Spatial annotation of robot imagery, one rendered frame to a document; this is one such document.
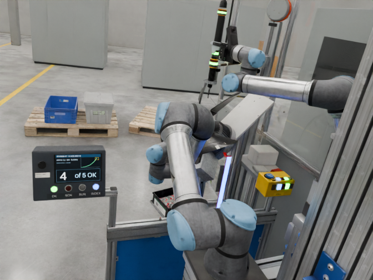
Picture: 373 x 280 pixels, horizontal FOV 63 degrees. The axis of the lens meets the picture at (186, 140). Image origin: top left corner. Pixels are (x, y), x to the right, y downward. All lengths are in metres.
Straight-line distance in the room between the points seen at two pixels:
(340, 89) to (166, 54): 6.09
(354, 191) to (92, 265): 2.03
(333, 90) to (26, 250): 2.32
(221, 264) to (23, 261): 1.84
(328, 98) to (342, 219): 0.48
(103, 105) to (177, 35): 3.22
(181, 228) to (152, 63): 6.36
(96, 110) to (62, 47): 4.59
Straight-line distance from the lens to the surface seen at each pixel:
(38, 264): 2.56
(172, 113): 1.08
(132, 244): 1.56
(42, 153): 1.22
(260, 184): 1.63
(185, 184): 0.95
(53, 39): 8.84
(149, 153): 1.37
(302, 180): 2.14
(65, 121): 4.48
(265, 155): 2.18
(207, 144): 1.56
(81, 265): 2.50
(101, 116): 4.45
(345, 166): 0.81
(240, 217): 0.92
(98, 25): 8.60
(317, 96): 1.16
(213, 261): 1.03
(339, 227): 0.85
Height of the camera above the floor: 1.79
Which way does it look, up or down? 23 degrees down
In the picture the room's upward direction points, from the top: 8 degrees clockwise
